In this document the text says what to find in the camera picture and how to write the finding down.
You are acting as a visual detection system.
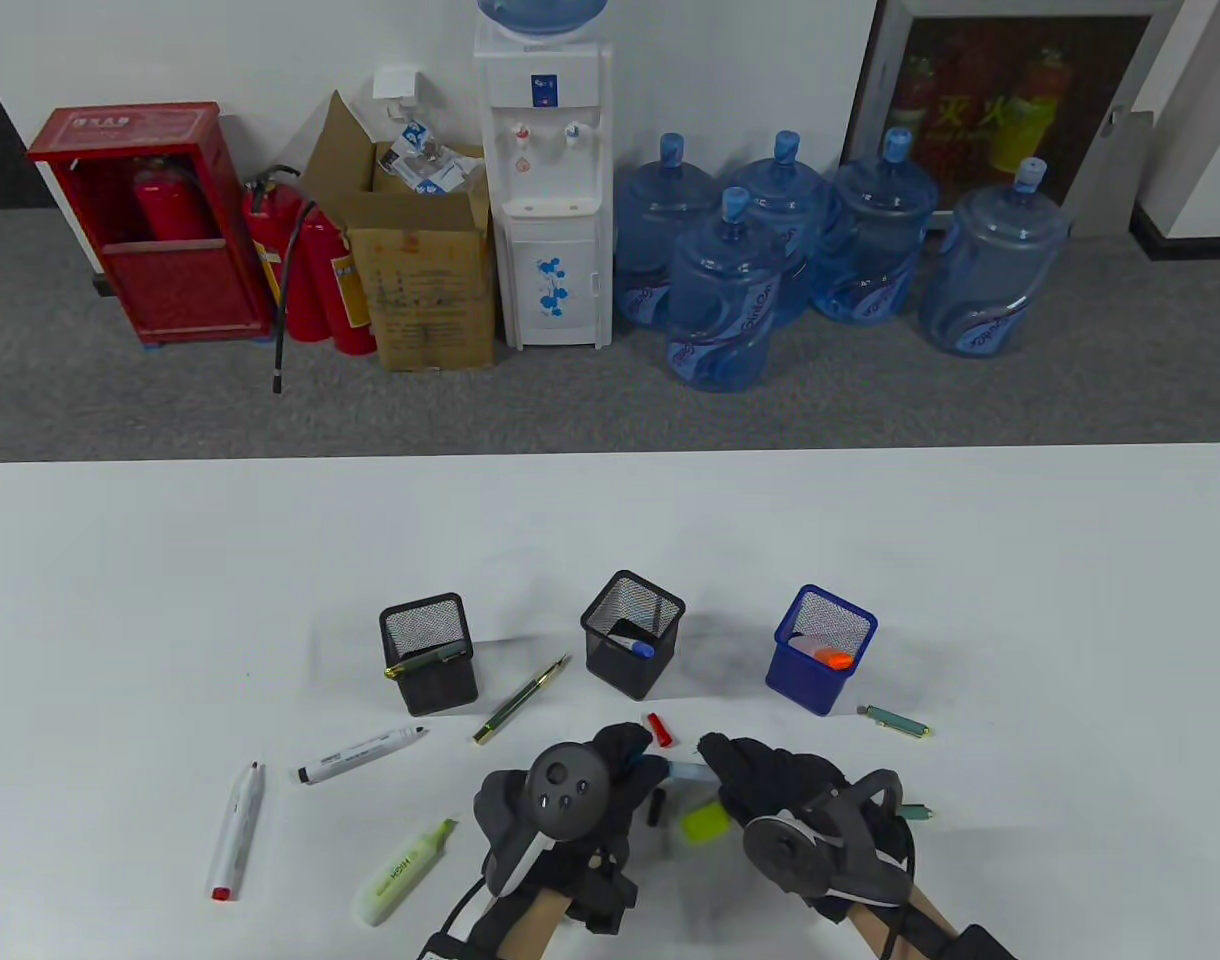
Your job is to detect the person's right hand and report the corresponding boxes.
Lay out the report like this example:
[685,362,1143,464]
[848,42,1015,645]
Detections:
[697,732,918,926]

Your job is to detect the person's left hand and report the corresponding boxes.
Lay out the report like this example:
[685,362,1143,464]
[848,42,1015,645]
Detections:
[473,722,668,936]

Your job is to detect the yellow-green pen cap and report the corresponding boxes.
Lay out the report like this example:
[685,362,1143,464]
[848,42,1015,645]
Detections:
[681,798,733,847]

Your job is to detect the dark green gold-trim pen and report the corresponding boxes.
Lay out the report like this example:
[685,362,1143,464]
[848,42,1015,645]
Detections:
[472,654,572,747]
[384,647,469,682]

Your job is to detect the person's right forearm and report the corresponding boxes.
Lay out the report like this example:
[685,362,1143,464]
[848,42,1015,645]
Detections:
[848,885,956,960]

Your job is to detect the person's left forearm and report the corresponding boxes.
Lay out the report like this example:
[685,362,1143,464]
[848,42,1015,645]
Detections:
[470,885,571,960]

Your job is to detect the black mesh pen holder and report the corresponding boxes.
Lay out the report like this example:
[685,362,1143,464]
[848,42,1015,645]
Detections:
[580,569,688,702]
[377,592,480,718]

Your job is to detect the blue mesh pen holder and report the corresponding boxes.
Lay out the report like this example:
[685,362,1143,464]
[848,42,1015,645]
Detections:
[765,584,880,718]

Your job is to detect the grey tracking controller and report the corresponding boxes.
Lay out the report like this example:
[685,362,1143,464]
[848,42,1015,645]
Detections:
[483,741,613,898]
[740,767,918,908]

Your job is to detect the yellow-green highlighter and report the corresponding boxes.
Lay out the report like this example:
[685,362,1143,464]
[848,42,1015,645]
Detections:
[357,817,460,928]

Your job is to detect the white marker black end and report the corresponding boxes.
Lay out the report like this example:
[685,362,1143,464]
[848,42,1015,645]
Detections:
[297,725,433,786]

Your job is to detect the white marker red end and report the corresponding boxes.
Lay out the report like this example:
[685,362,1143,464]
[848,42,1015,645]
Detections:
[209,759,268,902]

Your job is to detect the blue water jug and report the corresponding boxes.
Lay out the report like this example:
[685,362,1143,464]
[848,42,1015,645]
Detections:
[918,157,1073,357]
[613,132,719,331]
[722,130,833,326]
[808,127,941,326]
[665,186,786,393]

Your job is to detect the white water dispenser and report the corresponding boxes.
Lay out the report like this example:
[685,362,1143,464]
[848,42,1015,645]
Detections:
[472,18,615,351]

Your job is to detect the brown cardboard box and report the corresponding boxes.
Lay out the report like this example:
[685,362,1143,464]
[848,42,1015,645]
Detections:
[298,90,498,373]

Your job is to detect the red extinguisher yellow label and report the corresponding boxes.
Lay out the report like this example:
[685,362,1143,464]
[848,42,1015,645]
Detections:
[303,218,378,357]

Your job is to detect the white blue packets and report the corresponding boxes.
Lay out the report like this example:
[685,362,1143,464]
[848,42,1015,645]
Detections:
[383,117,483,197]

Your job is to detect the red fire extinguisher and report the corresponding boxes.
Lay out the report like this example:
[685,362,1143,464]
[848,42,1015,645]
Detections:
[133,157,218,242]
[242,172,333,343]

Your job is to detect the red fire extinguisher cabinet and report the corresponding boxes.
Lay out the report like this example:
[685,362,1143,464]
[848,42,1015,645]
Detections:
[26,100,277,348]

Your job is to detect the grey metal panel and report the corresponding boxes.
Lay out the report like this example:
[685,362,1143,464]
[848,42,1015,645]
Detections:
[1068,108,1157,239]

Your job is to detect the blue dispenser water bottle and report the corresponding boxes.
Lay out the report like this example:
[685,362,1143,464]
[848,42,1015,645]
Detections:
[476,0,611,43]

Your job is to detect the black cable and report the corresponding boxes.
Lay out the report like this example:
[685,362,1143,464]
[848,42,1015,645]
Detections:
[875,850,921,960]
[418,875,496,960]

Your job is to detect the black extinguisher hose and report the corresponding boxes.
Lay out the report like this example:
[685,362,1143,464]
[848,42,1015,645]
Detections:
[267,165,321,394]

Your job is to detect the white wall box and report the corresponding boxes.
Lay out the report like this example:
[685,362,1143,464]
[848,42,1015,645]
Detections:
[372,65,424,113]

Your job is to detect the glass-door fire hose cabinet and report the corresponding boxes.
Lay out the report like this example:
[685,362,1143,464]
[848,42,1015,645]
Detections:
[838,0,1189,239]

